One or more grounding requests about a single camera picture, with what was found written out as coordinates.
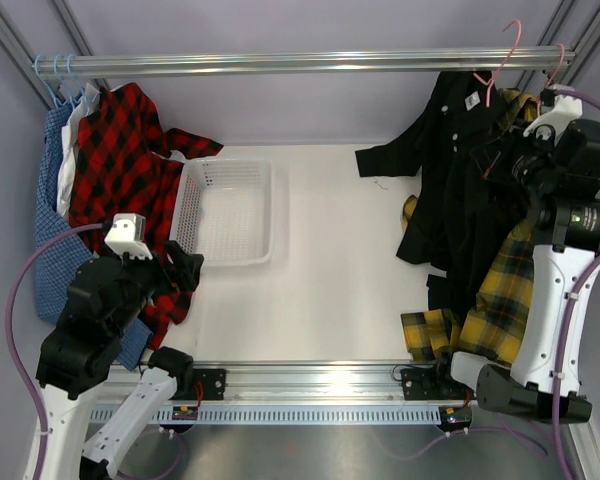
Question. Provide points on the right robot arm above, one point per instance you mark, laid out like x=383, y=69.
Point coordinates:
x=559, y=171

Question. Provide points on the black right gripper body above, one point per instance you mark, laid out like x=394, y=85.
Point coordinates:
x=530, y=154

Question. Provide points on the yellow plaid shirt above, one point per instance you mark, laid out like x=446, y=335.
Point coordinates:
x=495, y=326

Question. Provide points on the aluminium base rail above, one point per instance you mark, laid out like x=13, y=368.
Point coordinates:
x=298, y=382

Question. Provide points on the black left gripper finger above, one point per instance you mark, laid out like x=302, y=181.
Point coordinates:
x=189, y=271
x=180, y=260

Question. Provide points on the black mounting plate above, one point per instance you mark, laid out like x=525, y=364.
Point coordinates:
x=425, y=382
x=205, y=384

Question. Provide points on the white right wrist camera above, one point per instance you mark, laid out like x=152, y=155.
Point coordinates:
x=561, y=108

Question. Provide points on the slotted white cable duct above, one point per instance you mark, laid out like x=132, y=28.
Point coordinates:
x=298, y=415

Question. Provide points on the blue checked shirt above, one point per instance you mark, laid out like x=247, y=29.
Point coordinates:
x=55, y=269

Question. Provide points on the frame post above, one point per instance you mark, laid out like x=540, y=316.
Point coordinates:
x=575, y=24
x=21, y=54

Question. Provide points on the white shirt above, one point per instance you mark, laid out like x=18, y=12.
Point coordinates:
x=69, y=137

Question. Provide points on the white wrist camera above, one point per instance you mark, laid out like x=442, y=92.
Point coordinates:
x=561, y=108
x=125, y=237

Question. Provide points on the red black plaid shirt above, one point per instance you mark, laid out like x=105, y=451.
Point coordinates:
x=124, y=163

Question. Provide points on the aluminium hanging rail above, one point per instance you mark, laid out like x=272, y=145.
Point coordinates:
x=536, y=58

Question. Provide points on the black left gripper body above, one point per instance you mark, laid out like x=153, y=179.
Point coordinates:
x=146, y=277

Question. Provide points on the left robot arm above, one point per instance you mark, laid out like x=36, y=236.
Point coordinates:
x=106, y=295

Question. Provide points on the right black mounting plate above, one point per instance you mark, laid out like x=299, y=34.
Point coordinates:
x=425, y=382

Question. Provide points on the right frame post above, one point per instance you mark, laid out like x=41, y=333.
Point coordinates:
x=575, y=24

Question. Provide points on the left frame post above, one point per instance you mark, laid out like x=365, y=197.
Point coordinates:
x=21, y=54

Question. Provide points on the white plastic basket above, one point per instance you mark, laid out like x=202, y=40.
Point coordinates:
x=224, y=211

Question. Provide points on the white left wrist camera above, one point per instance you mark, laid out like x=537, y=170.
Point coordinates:
x=125, y=237

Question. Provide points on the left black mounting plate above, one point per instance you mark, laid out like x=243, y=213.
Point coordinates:
x=205, y=384

